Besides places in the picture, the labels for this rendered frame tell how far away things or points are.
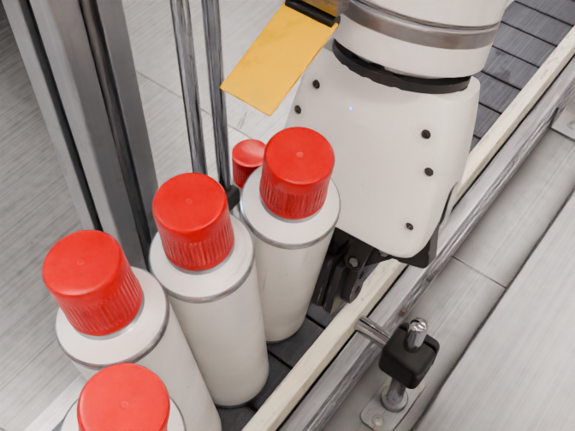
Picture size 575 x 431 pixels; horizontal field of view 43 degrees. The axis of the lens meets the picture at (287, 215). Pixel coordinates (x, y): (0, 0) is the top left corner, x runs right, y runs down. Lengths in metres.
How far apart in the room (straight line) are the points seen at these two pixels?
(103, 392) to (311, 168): 0.13
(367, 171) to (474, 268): 0.25
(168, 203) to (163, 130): 0.39
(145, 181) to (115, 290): 0.22
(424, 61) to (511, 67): 0.37
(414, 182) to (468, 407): 0.18
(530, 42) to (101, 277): 0.55
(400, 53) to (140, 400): 0.20
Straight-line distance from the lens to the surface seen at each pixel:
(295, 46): 0.34
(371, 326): 0.49
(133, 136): 0.48
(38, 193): 0.68
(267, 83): 0.34
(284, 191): 0.33
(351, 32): 0.36
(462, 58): 0.36
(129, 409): 0.27
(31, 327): 0.60
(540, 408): 0.52
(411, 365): 0.47
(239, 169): 0.63
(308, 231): 0.36
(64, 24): 0.39
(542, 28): 0.78
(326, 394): 0.50
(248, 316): 0.38
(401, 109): 0.37
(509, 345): 0.54
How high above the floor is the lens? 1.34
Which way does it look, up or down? 53 degrees down
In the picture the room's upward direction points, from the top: 2 degrees clockwise
